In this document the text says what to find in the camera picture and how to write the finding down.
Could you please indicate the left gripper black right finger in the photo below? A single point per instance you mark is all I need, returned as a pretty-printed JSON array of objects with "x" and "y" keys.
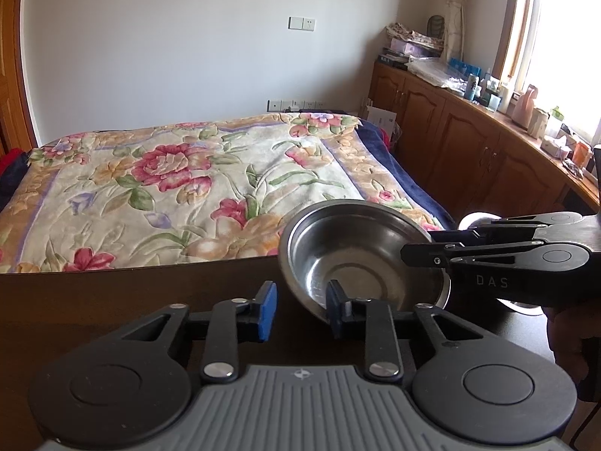
[{"x": 370, "y": 322}]

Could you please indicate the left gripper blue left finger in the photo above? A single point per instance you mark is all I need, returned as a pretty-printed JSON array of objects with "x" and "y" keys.
[{"x": 233, "y": 321}]

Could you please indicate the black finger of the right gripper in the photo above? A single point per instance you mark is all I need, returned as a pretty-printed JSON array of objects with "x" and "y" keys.
[{"x": 529, "y": 257}]

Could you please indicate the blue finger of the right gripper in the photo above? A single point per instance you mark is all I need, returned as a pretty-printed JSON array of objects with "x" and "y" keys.
[{"x": 484, "y": 228}]

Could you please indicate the small steel bowl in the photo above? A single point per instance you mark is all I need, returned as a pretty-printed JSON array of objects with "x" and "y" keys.
[{"x": 358, "y": 244}]

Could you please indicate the person right hand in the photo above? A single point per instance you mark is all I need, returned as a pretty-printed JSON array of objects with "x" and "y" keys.
[{"x": 574, "y": 338}]

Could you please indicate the wooden low cabinet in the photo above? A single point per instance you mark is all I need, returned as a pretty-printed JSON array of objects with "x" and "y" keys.
[{"x": 470, "y": 159}]

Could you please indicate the blue tube bottle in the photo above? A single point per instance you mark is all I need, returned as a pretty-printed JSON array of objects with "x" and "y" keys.
[{"x": 470, "y": 87}]

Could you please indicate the floral bedspread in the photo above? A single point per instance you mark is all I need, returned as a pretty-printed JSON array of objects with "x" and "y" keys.
[{"x": 196, "y": 191}]

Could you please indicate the white paper box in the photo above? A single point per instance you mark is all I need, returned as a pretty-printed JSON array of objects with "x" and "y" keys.
[{"x": 385, "y": 120}]

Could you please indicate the clear plastic bag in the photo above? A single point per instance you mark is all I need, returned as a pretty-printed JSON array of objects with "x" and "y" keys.
[{"x": 437, "y": 73}]

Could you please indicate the patterned curtain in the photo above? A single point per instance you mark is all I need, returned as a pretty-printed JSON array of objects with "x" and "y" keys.
[{"x": 454, "y": 32}]

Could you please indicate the red and navy pillows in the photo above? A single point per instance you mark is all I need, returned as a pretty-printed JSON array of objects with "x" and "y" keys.
[{"x": 13, "y": 167}]

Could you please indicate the wooden louvered wardrobe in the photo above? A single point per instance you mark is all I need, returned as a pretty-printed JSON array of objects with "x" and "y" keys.
[{"x": 16, "y": 123}]

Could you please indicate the wall outlet strip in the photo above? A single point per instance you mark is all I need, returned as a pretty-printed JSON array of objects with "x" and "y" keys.
[{"x": 293, "y": 105}]

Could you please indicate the wall light switch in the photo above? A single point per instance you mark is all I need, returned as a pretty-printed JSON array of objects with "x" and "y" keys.
[{"x": 301, "y": 23}]

